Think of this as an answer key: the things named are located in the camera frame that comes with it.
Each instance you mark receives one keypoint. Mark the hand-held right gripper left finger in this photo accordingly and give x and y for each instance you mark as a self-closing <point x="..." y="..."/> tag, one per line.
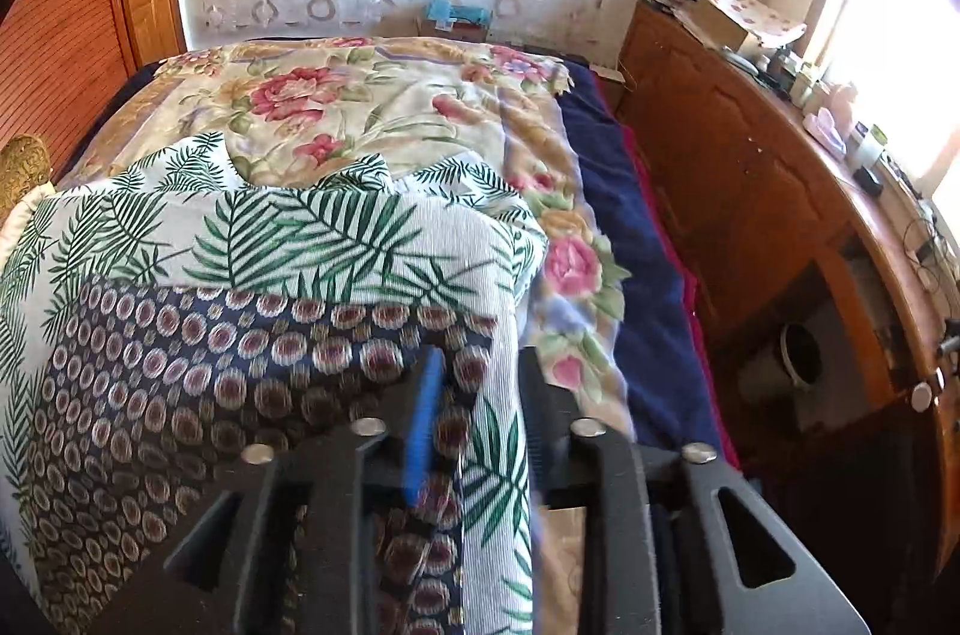
<point x="424" y="425"/>

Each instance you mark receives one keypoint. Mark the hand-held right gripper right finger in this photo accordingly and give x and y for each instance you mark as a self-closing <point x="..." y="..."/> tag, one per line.
<point x="536" y="410"/>

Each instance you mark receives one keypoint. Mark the palm leaf print cloth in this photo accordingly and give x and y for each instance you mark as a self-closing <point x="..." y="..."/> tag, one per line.
<point x="300" y="222"/>

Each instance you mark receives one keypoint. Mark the navy medallion print garment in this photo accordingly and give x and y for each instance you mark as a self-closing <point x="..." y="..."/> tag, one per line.
<point x="187" y="395"/>

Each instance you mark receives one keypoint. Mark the navy blanket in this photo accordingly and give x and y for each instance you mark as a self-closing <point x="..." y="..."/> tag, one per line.
<point x="637" y="275"/>

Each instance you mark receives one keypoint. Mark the wooden desk cabinet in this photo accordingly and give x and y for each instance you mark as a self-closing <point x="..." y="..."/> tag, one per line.
<point x="750" y="170"/>

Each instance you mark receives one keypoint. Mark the floral bed sheet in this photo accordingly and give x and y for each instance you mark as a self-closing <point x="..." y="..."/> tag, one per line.
<point x="315" y="102"/>

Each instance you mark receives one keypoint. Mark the white tissue pack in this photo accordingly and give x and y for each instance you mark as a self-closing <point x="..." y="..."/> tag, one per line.
<point x="825" y="128"/>

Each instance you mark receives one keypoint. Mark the teal box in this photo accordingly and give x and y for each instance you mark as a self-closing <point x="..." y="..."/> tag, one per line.
<point x="450" y="8"/>

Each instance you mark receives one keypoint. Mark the cardboard box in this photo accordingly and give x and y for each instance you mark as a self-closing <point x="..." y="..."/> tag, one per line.
<point x="712" y="23"/>

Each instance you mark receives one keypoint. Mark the yellow patterned pillow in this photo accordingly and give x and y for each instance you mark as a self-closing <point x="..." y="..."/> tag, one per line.
<point x="26" y="170"/>

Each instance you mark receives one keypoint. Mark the bright window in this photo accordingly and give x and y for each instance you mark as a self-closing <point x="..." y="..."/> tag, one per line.
<point x="900" y="42"/>

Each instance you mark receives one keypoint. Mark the wooden headboard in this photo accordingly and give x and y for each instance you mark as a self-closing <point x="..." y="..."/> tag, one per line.
<point x="67" y="42"/>

